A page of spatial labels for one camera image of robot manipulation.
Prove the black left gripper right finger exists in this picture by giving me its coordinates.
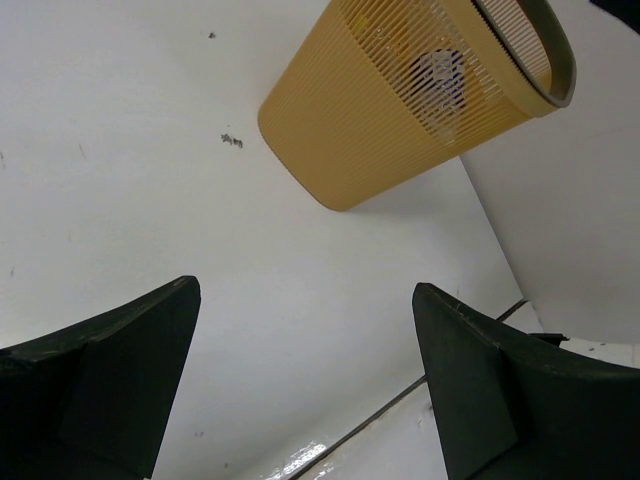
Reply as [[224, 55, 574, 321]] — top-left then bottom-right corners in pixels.
[[412, 283, 639, 479]]

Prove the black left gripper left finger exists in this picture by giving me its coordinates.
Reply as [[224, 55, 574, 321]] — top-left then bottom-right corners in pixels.
[[1, 276, 201, 479]]

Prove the blue label water bottle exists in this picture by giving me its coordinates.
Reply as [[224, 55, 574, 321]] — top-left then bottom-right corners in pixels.
[[409, 49, 466, 144]]

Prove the yellow mesh waste bin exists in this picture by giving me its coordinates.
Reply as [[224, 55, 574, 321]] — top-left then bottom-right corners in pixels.
[[258, 1, 576, 211]]

